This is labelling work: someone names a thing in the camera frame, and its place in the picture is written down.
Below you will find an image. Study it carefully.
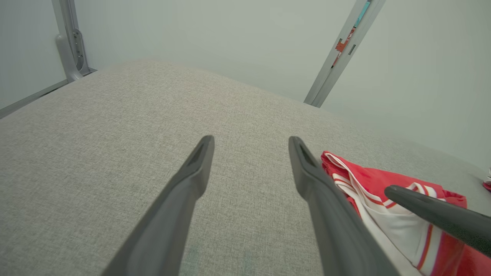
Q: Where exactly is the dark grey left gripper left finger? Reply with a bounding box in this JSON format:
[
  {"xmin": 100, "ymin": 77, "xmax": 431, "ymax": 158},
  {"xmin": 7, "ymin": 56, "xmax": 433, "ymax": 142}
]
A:
[{"xmin": 102, "ymin": 135, "xmax": 215, "ymax": 276}]

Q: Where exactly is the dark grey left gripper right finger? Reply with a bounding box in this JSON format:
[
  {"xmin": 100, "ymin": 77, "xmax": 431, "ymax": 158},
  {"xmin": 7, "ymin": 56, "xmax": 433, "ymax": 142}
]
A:
[{"xmin": 288, "ymin": 136, "xmax": 401, "ymax": 276}]

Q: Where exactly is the grey double partition post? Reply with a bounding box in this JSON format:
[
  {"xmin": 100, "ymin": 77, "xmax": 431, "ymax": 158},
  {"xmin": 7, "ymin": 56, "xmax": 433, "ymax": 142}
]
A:
[{"xmin": 304, "ymin": 0, "xmax": 386, "ymax": 108}]

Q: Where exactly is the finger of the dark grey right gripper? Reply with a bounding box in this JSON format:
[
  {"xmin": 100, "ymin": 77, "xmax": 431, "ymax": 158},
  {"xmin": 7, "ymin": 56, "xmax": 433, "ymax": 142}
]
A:
[{"xmin": 384, "ymin": 185, "xmax": 491, "ymax": 258}]

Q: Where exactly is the red and white basketball jersey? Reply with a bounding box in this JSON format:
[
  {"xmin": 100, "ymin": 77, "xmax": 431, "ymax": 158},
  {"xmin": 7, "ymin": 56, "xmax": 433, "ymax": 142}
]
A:
[{"xmin": 321, "ymin": 151, "xmax": 491, "ymax": 276}]

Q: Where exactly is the grey hinged partition post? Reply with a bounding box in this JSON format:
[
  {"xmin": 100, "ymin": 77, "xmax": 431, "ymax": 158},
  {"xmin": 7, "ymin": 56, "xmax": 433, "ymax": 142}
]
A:
[{"xmin": 52, "ymin": 0, "xmax": 96, "ymax": 82}]

